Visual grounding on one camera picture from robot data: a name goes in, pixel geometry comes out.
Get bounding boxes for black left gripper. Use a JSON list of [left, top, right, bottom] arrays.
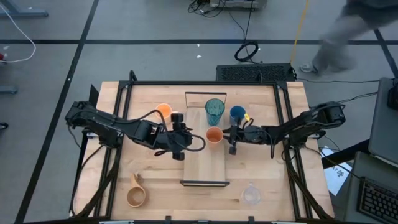
[[155, 113, 197, 161]]

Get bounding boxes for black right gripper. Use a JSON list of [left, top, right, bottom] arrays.
[[222, 116, 266, 156]]

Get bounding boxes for peach plastic tumbler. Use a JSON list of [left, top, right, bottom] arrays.
[[205, 126, 224, 145]]

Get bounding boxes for blue plastic cup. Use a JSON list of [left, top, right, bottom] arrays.
[[229, 105, 248, 126]]

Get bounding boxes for teal faceted glass tumbler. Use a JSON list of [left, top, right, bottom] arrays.
[[205, 98, 226, 126]]

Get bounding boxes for orange mug with handle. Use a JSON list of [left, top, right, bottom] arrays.
[[154, 103, 180, 124]]

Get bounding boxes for wooden cup with long handle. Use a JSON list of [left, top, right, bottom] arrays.
[[126, 173, 146, 208]]

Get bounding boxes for black vented computer case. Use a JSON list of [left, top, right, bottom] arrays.
[[216, 63, 297, 83]]

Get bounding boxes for black table side brace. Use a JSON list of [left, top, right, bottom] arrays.
[[322, 139, 371, 170], [79, 84, 100, 162]]

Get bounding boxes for white paper sheet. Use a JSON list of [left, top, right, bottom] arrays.
[[319, 146, 354, 197]]

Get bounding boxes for grey power strip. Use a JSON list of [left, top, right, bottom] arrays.
[[210, 0, 268, 12]]

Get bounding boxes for grey side desk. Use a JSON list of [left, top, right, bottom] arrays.
[[343, 151, 398, 224]]

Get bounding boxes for person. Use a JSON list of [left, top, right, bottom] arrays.
[[299, 0, 398, 76]]

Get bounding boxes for grey flat panel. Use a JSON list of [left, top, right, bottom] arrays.
[[368, 77, 398, 169]]

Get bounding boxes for black keyboard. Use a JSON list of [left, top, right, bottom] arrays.
[[356, 176, 398, 224]]

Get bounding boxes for grey furniture foot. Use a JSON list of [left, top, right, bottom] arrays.
[[0, 84, 19, 95]]

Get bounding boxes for grey furniture base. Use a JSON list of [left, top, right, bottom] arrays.
[[0, 0, 50, 19]]

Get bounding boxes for wooden shelf with black frame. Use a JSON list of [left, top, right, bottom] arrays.
[[179, 91, 231, 187]]

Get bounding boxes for black metal table frame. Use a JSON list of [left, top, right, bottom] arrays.
[[74, 70, 333, 224]]

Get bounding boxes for coiled black cable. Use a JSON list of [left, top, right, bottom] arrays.
[[233, 40, 260, 63]]

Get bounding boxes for yellow hanging cable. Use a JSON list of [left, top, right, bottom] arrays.
[[289, 0, 313, 66]]

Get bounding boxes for thin black floor cable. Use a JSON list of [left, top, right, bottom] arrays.
[[297, 77, 381, 85]]

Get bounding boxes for white floor cable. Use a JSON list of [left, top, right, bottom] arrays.
[[0, 2, 37, 64]]

